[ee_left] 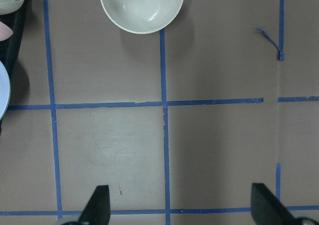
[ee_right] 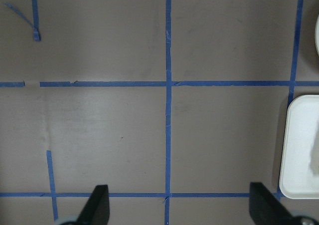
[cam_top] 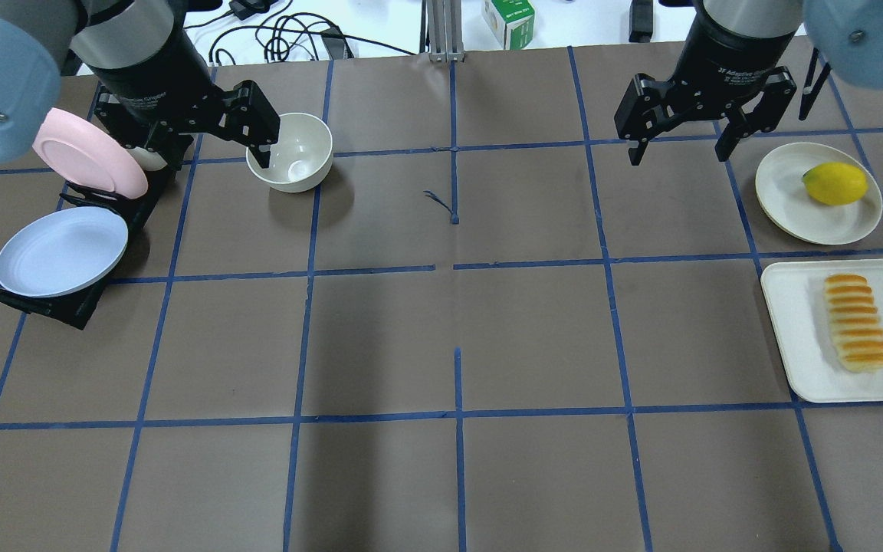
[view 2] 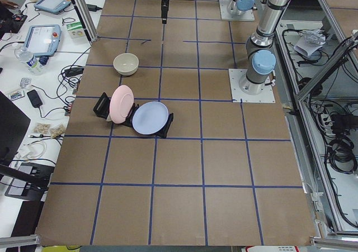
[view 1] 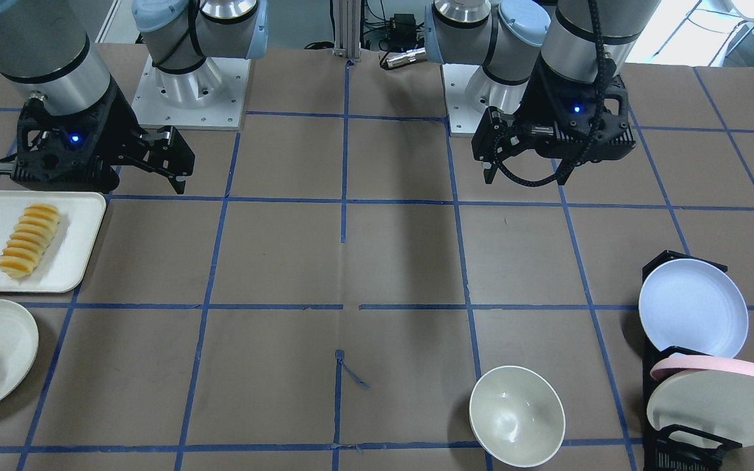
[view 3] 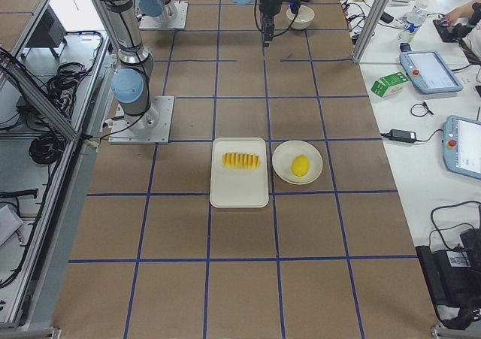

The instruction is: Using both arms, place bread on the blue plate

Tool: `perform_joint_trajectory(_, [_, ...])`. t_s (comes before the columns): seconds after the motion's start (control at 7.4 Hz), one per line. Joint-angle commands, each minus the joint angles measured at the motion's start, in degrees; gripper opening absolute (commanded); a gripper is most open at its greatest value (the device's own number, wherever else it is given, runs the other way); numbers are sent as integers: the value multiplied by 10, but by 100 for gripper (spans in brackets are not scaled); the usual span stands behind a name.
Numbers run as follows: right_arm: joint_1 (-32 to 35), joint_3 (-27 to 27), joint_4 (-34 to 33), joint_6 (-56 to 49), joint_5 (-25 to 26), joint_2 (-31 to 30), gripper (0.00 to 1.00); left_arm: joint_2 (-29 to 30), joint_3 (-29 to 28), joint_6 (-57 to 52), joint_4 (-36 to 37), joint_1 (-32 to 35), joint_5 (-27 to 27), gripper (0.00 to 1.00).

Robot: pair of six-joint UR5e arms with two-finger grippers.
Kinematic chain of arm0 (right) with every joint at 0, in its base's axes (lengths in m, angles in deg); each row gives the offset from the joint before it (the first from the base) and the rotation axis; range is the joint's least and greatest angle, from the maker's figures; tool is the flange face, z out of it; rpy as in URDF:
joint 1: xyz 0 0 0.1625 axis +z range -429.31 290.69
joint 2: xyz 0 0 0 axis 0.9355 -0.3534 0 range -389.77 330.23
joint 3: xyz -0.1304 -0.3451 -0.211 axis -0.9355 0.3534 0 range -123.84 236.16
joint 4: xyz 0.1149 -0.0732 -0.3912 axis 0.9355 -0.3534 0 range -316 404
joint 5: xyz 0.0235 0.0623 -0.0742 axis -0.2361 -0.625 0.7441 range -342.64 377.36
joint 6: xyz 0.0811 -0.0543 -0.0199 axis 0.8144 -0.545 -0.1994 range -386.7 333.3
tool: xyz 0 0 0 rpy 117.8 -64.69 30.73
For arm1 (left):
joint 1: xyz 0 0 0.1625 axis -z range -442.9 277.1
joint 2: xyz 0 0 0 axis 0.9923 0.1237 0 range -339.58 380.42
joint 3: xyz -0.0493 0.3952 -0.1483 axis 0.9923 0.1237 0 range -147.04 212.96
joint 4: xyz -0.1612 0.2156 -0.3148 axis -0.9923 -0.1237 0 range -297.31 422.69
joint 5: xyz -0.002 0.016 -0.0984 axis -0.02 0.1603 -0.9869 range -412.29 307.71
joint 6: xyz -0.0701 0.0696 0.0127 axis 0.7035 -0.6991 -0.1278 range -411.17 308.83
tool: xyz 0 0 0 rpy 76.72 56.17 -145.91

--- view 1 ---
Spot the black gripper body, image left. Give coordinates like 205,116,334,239
0,80,145,192

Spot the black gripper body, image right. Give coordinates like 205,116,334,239
516,58,637,163

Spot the light blue plate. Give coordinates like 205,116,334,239
638,258,749,358

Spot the sliced orange bread loaf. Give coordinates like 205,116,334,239
0,203,61,279

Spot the pink plate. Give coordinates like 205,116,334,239
649,354,754,381

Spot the cream plate in rack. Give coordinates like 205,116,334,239
646,370,754,447

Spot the white rectangular tray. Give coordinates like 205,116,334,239
0,191,107,293

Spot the cream ceramic bowl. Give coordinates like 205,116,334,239
469,366,567,468

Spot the black dish rack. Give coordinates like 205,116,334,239
641,250,743,471

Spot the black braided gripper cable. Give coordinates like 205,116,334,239
494,0,617,188

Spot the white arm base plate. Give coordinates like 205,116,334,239
441,63,515,137
130,58,252,131

